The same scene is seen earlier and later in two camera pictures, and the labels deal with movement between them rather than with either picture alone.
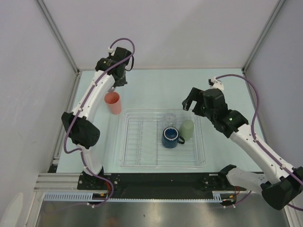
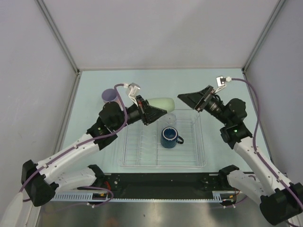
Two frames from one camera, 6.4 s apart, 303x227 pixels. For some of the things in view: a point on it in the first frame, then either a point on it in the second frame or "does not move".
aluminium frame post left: (58, 33) does not move
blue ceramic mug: (170, 137) does not move
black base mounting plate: (156, 185) does not move
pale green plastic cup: (186, 129) → (167, 104)
